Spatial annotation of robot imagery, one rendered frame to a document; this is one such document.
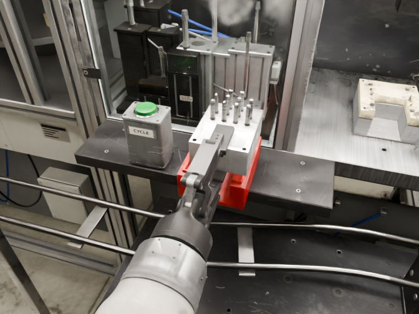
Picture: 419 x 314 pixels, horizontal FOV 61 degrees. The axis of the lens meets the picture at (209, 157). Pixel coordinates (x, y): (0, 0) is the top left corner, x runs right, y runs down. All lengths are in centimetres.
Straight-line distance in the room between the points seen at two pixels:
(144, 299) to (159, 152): 39
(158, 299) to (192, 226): 10
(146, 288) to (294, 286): 52
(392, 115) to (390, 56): 25
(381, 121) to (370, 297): 40
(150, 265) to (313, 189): 41
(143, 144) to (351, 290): 54
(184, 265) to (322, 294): 50
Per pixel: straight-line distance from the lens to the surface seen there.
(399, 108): 95
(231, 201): 65
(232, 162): 56
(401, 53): 116
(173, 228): 43
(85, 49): 84
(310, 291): 85
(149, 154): 72
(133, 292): 38
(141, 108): 69
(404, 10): 85
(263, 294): 83
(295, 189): 71
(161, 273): 39
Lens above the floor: 140
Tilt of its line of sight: 40 degrees down
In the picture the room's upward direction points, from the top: straight up
